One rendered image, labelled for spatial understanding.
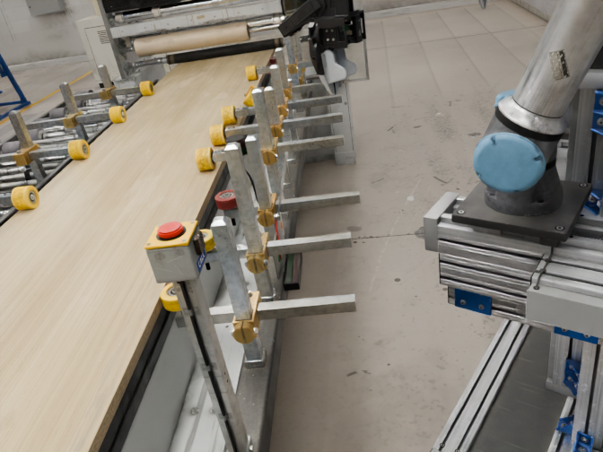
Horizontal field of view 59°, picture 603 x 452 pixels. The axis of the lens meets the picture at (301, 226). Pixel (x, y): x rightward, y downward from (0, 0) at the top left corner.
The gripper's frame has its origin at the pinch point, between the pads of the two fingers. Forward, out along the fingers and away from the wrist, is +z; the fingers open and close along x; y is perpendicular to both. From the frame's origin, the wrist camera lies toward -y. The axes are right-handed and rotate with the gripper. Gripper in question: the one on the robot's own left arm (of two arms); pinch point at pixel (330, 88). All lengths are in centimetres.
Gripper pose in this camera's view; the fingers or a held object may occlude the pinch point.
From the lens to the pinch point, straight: 110.6
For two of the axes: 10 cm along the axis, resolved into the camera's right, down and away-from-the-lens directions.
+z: 1.5, 8.6, 4.8
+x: 5.8, -4.7, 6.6
